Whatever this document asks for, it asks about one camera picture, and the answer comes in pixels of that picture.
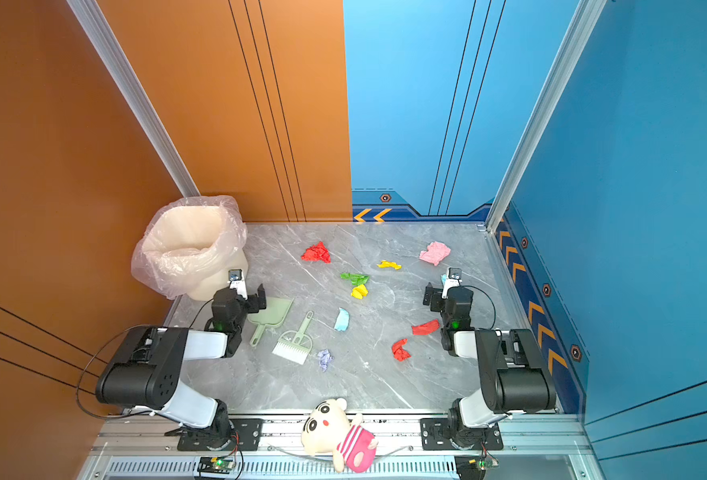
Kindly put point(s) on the right green circuit board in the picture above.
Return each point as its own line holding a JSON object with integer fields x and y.
{"x": 474, "y": 468}

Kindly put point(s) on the left green circuit board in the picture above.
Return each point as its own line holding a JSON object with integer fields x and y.
{"x": 216, "y": 467}

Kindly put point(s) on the red paper scrap flat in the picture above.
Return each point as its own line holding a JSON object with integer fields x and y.
{"x": 426, "y": 328}

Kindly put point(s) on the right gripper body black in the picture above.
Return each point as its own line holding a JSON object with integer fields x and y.
{"x": 432, "y": 297}

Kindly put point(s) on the green hand brush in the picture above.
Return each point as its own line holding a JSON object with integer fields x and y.
{"x": 295, "y": 345}

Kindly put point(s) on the aluminium front rail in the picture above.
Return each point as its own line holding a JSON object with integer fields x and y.
{"x": 536, "y": 447}

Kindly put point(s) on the purple paper scrap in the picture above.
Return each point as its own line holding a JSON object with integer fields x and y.
{"x": 324, "y": 358}

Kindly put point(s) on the cream trash bin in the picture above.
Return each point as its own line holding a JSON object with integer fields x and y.
{"x": 209, "y": 264}

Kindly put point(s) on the green dustpan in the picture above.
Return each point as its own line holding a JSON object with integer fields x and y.
{"x": 271, "y": 317}

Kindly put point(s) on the clear plastic bin liner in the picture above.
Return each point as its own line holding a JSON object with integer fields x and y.
{"x": 185, "y": 246}

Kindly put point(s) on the plush doll pink shirt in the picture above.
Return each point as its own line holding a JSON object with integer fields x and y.
{"x": 328, "y": 430}

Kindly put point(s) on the red paper scrap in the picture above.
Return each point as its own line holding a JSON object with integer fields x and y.
{"x": 426, "y": 328}
{"x": 399, "y": 352}
{"x": 317, "y": 253}

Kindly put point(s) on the small yellow paper scrap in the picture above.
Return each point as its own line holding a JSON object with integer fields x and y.
{"x": 388, "y": 264}

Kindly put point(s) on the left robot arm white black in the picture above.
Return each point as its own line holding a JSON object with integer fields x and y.
{"x": 144, "y": 372}

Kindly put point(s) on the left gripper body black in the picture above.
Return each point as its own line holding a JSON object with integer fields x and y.
{"x": 252, "y": 302}

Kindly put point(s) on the red paper scrap crumpled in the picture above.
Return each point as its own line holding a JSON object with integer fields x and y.
{"x": 399, "y": 352}

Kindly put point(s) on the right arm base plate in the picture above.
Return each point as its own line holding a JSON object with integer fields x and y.
{"x": 437, "y": 434}

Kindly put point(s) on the green circuit board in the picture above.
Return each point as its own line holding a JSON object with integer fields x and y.
{"x": 474, "y": 468}
{"x": 216, "y": 467}

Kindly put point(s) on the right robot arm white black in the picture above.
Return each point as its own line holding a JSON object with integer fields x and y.
{"x": 513, "y": 377}

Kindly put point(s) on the pink paper scrap far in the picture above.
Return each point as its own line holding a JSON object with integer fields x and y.
{"x": 435, "y": 253}

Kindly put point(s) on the green paper scrap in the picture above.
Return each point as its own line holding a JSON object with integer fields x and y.
{"x": 355, "y": 279}

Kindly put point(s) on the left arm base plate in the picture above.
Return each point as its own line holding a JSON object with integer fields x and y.
{"x": 242, "y": 434}

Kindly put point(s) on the light blue paper scrap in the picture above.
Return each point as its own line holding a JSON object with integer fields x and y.
{"x": 342, "y": 320}

